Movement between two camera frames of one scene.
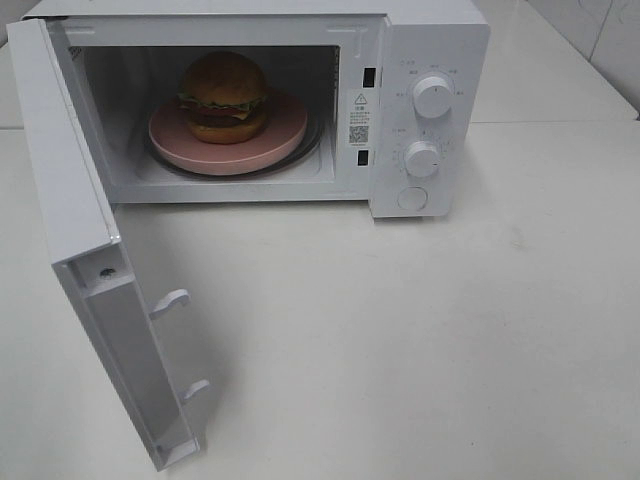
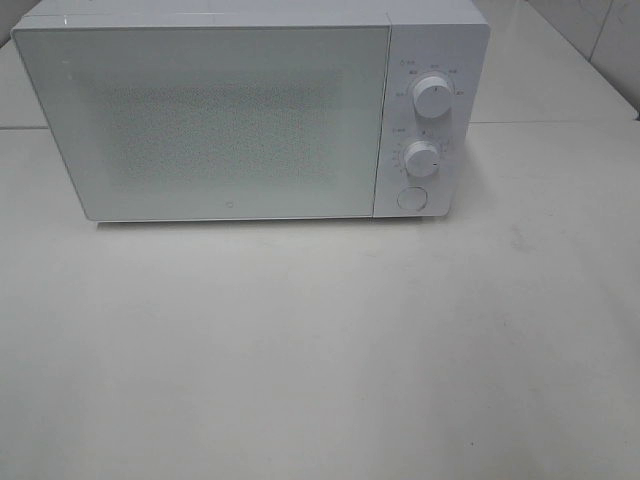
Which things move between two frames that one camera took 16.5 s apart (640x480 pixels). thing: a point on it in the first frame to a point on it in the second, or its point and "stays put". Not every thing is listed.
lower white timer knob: x=422 y=158 stays put
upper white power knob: x=431 y=96 stays put
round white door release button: x=412 y=198 stays put
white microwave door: x=89 y=254 to x=214 y=120
